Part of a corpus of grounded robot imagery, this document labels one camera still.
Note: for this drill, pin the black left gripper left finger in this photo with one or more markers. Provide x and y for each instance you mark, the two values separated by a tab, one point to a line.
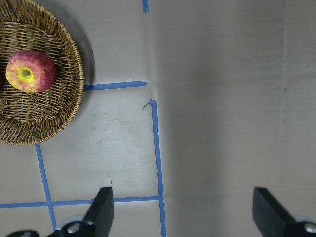
98	220

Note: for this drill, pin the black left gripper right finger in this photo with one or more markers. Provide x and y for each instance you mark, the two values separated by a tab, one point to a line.
273	220

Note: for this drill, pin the red yellow striped apple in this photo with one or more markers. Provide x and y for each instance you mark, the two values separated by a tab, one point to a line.
30	71

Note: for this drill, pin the round woven wicker basket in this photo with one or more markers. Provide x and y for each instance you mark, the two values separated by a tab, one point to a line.
31	118

